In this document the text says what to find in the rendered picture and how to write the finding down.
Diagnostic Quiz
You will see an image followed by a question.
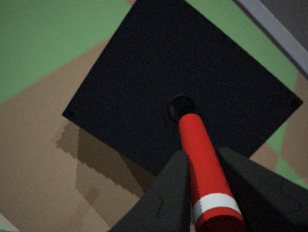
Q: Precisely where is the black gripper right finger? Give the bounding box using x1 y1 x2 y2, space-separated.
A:
216 147 308 232

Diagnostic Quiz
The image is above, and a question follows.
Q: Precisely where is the black square panel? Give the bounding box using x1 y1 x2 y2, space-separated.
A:
62 0 304 177

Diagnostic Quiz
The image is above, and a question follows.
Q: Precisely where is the red peg with white band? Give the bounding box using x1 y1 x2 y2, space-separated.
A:
179 114 246 232

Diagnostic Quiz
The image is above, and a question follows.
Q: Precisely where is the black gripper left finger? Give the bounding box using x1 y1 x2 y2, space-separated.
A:
107 150 191 232

